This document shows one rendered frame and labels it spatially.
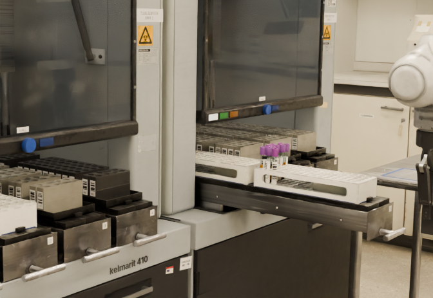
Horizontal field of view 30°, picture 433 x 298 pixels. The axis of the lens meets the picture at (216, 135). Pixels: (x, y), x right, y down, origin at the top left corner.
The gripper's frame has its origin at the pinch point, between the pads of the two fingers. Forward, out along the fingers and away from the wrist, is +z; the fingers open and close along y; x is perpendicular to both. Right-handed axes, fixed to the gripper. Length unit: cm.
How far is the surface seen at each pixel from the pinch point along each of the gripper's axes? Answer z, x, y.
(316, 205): -0.3, -25.2, 6.8
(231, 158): -7, -56, -1
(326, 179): -6.7, -23.7, 5.1
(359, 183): -6.8, -15.3, 4.4
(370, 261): 79, -109, -197
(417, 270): 35, -30, -66
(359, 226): 2.9, -13.7, 6.8
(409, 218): 62, -103, -229
